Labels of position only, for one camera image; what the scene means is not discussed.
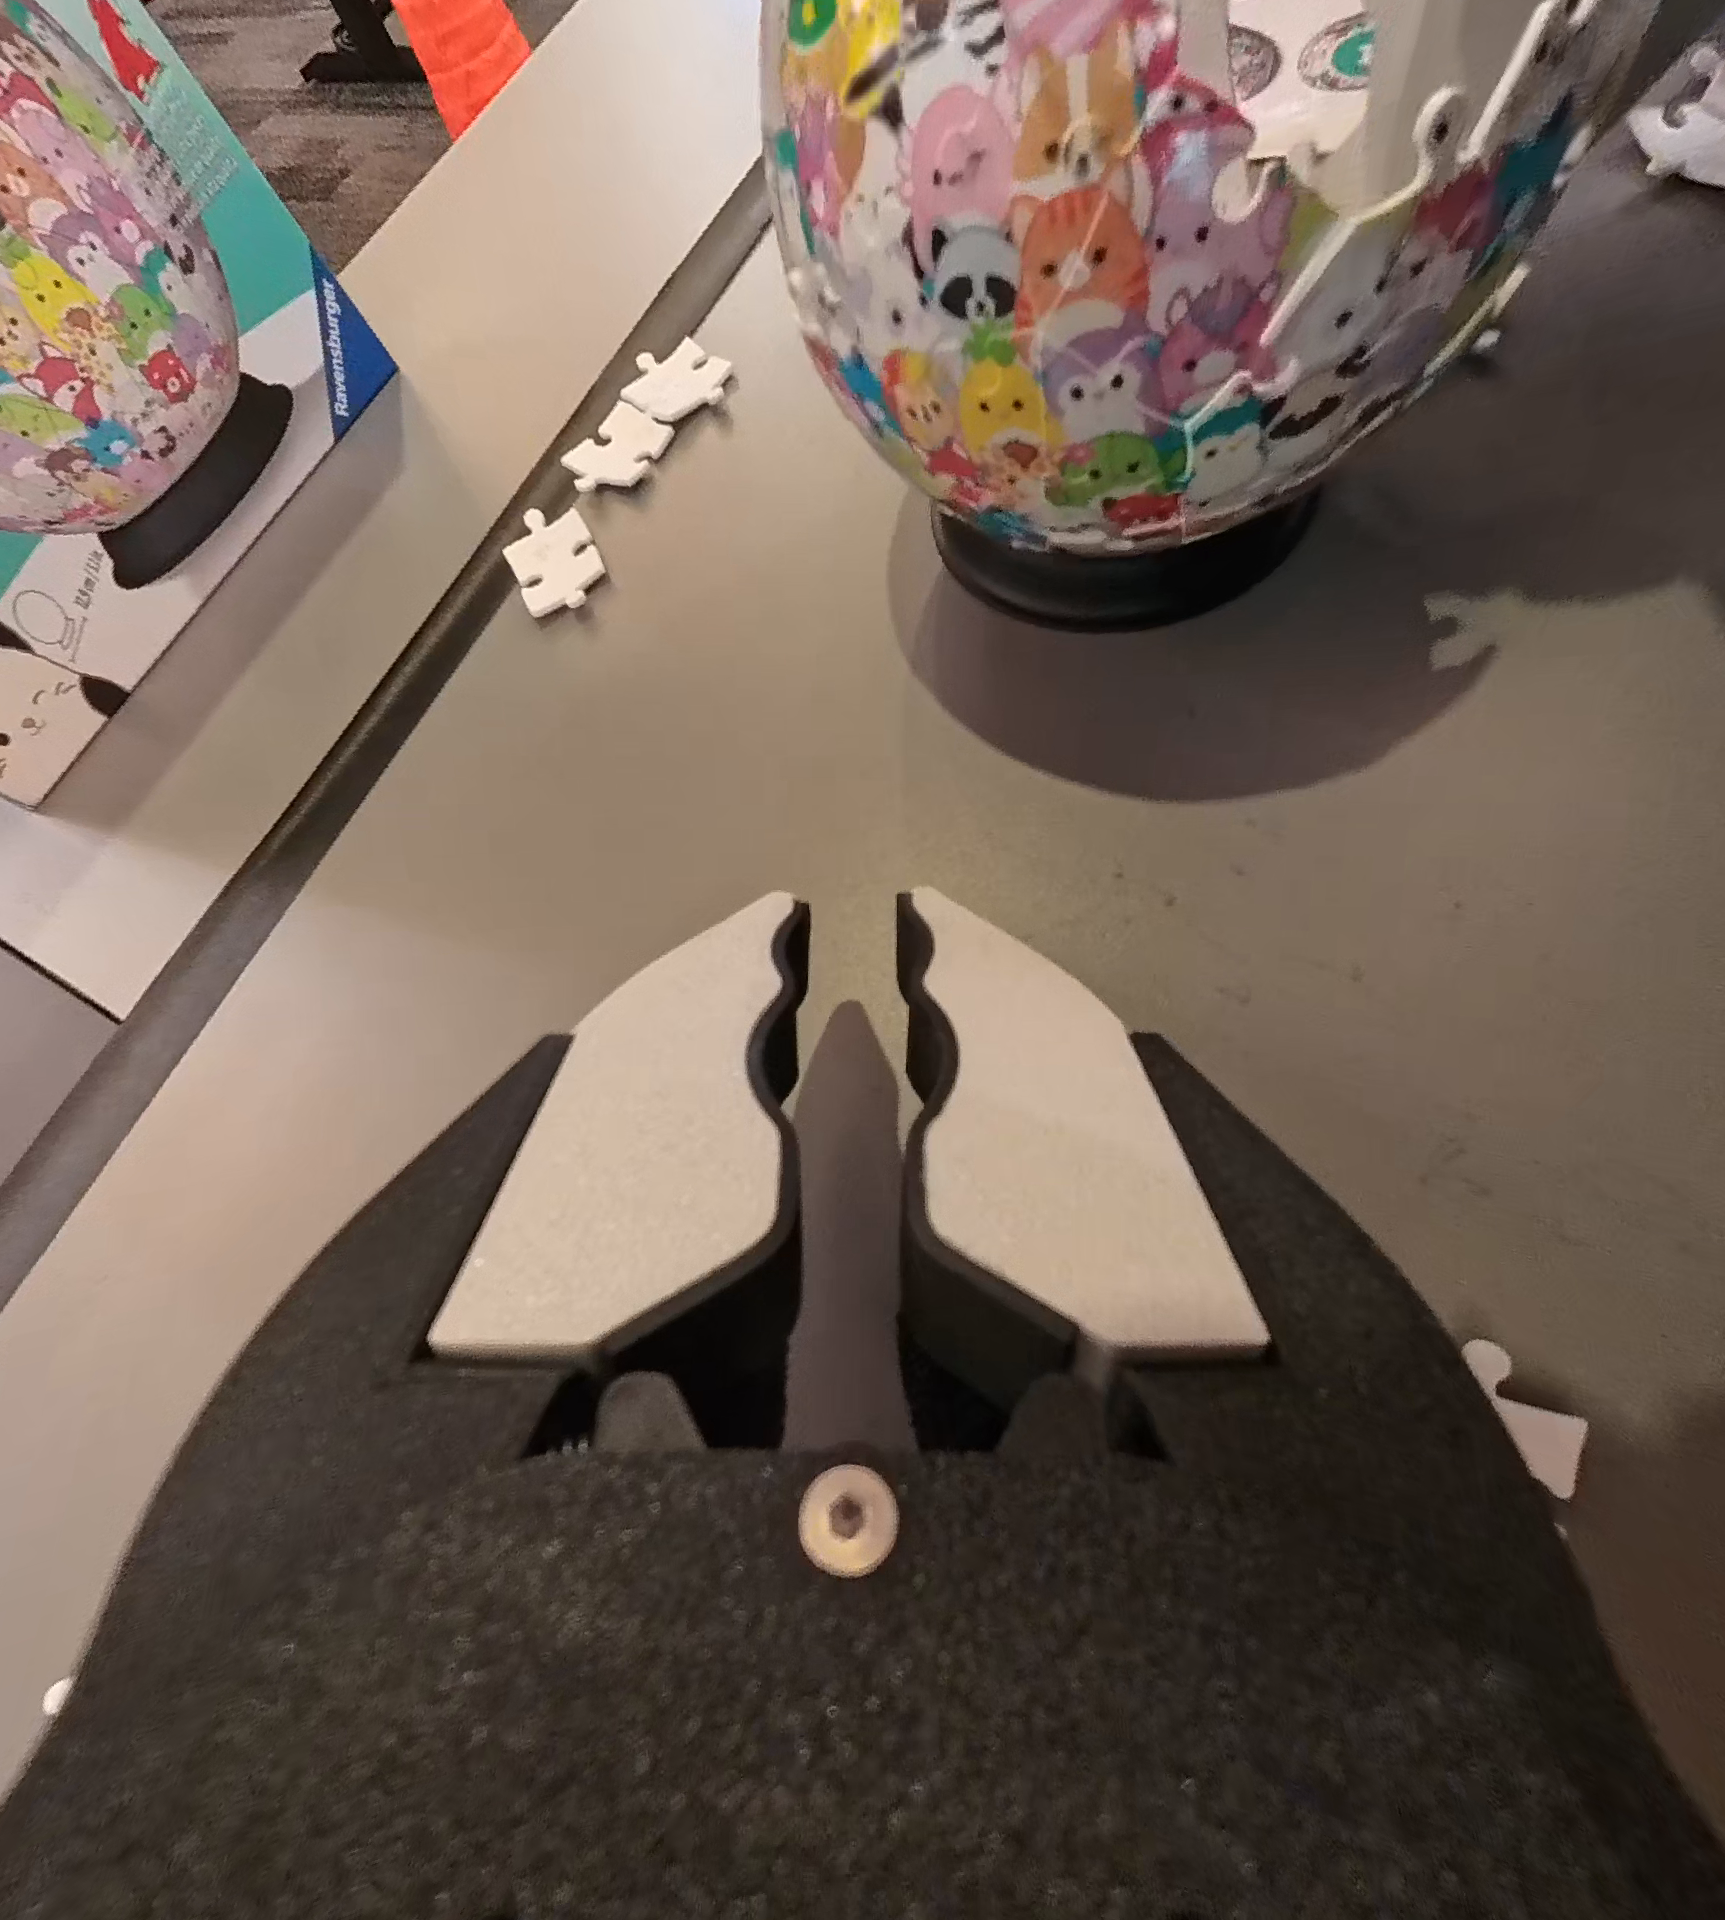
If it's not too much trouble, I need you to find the puzzle instruction leaflet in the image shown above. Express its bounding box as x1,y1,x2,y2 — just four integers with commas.
1222,0,1389,108

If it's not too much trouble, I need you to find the orange plastic object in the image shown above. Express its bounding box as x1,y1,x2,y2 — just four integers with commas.
398,0,540,137

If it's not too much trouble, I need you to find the colourful puzzle ball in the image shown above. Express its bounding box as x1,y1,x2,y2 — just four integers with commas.
761,0,1669,557

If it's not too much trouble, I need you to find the teal puzzle box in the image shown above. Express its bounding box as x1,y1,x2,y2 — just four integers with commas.
0,0,359,811

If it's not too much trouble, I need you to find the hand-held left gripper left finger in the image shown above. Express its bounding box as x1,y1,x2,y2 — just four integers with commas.
428,891,813,1367

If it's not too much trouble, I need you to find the black ball stand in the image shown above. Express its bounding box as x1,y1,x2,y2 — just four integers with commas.
932,479,1327,632

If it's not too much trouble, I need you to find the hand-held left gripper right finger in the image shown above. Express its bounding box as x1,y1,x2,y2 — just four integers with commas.
896,885,1275,1367

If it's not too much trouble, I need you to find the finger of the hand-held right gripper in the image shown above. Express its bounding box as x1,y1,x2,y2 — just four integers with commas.
1313,0,1585,227

